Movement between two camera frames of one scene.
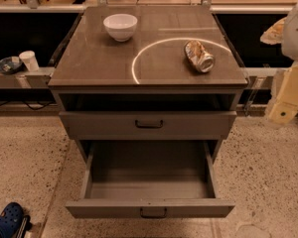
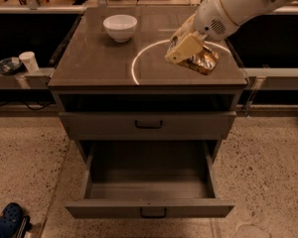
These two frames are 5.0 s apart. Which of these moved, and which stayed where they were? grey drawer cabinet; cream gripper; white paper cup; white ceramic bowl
Moved: cream gripper
Stayed: grey drawer cabinet; white paper cup; white ceramic bowl
